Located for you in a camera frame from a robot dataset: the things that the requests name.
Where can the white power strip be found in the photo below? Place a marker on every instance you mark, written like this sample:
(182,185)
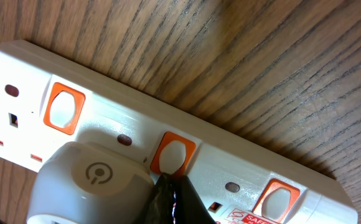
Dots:
(47,101)

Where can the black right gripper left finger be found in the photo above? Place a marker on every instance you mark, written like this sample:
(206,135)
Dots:
(159,206)

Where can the white charger adapter plug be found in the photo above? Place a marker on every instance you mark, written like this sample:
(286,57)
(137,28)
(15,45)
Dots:
(86,184)

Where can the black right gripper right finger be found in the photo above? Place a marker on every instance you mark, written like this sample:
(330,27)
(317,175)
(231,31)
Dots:
(189,208)

